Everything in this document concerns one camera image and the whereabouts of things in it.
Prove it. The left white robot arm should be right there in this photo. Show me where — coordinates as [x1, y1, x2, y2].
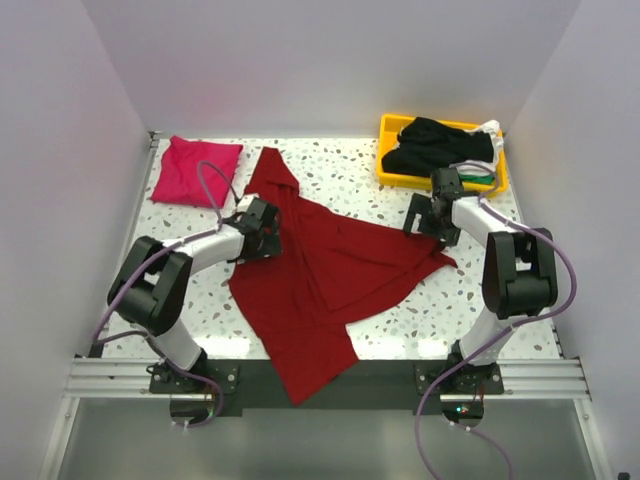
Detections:
[106, 194, 282, 392]

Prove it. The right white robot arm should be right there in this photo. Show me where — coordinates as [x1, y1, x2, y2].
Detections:
[403, 167, 558, 393]

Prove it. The green t shirt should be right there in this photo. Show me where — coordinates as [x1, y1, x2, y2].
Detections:
[460, 174, 495, 187]

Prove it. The dark red t shirt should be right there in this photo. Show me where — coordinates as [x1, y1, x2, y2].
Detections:
[229, 147, 456, 405]

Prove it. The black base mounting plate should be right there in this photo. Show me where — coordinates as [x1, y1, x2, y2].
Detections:
[146, 360, 505, 418]

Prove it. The white t shirt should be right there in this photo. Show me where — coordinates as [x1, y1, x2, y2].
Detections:
[457, 120, 504, 176]

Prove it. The yellow plastic bin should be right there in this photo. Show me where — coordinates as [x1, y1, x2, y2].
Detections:
[376, 114, 509, 194]

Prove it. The aluminium frame rail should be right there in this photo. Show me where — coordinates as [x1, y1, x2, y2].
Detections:
[64, 131, 165, 399]

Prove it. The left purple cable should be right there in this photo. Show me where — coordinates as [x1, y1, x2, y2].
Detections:
[89, 160, 241, 429]

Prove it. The black t shirt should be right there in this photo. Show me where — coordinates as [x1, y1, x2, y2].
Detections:
[381, 117, 492, 177]

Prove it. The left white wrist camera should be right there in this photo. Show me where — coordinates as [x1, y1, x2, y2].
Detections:
[234, 194, 258, 213]

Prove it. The folded pink t shirt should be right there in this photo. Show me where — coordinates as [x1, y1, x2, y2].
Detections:
[151, 136, 243, 208]

